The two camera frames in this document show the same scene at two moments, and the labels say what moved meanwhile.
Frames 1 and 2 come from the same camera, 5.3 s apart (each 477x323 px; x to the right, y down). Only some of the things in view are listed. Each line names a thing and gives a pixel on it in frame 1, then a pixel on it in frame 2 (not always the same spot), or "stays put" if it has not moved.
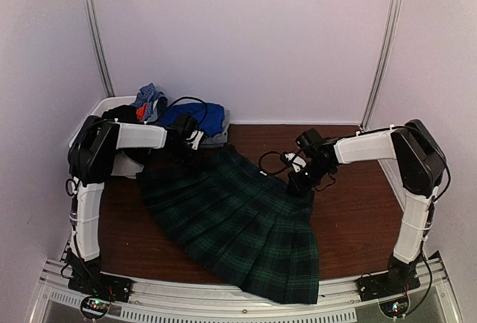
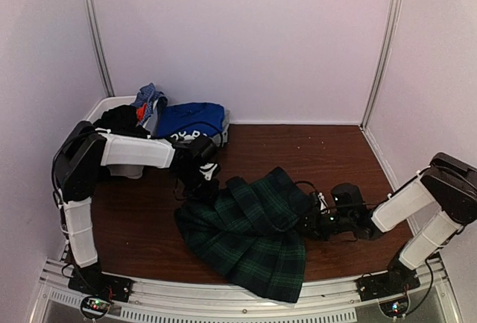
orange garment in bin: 140,112 stays put
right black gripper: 299,188 -> 312,225
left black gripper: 195,163 -> 207,198
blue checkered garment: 147,95 stays put
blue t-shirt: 215,114 stays put
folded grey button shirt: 218,140 stays put
